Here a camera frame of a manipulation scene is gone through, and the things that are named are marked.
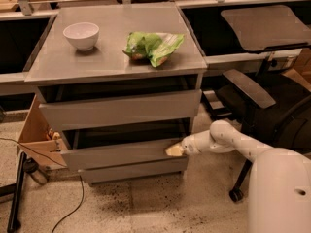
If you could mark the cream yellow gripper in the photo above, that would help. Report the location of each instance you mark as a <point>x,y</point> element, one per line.
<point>190,147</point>

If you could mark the grey drawer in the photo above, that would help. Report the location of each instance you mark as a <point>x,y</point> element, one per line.
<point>131,171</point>
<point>121,110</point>
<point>116,155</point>

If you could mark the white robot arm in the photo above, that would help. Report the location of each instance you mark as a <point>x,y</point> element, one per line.
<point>280,179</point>

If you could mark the grey bottom drawer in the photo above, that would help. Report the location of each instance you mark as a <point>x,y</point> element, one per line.
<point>131,171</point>

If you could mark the grey drawer cabinet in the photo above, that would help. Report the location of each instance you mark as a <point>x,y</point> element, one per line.
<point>61,73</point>

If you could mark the grey top drawer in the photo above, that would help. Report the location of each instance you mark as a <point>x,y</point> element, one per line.
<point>121,110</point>

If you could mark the black office chair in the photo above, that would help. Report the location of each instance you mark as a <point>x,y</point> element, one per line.
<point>273,108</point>

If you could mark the green chip bag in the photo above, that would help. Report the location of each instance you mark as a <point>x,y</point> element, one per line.
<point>156,47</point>

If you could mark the brown cardboard box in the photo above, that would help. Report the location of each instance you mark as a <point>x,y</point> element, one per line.
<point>39,141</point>

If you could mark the white ceramic bowl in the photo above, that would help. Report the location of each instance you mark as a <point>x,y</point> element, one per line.
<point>82,36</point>

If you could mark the black metal stand leg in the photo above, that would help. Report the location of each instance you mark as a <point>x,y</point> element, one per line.
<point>15,189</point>

